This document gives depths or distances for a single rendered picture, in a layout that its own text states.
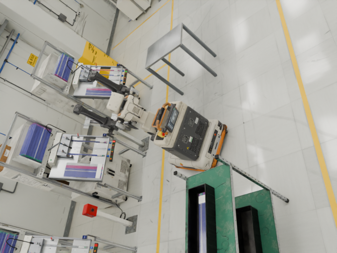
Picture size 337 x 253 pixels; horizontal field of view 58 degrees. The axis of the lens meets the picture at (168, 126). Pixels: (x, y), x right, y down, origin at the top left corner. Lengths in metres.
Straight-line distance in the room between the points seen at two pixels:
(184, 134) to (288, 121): 1.13
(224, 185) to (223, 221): 0.26
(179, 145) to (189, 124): 0.27
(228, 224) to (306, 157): 1.29
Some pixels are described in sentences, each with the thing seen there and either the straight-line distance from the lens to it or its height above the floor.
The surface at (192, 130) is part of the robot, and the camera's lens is 3.53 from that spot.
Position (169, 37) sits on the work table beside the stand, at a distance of 4.51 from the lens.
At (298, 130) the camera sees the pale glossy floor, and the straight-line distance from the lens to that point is 3.41.
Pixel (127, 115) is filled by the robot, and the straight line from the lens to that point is 3.40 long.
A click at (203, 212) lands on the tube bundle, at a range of 2.35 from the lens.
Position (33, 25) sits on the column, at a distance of 6.99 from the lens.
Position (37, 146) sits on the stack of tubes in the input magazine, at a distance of 4.46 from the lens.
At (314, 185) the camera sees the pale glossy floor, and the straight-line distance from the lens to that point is 3.11.
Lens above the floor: 2.73
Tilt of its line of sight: 35 degrees down
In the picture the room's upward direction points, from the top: 58 degrees counter-clockwise
